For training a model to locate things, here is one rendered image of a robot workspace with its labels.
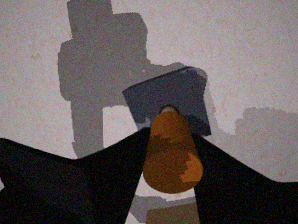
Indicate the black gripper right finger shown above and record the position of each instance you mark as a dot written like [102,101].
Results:
[231,193]

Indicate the dark grey block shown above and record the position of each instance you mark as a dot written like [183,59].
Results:
[179,89]

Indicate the orange marker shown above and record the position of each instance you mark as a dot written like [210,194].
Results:
[171,109]

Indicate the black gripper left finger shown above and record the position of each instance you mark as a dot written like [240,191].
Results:
[99,188]

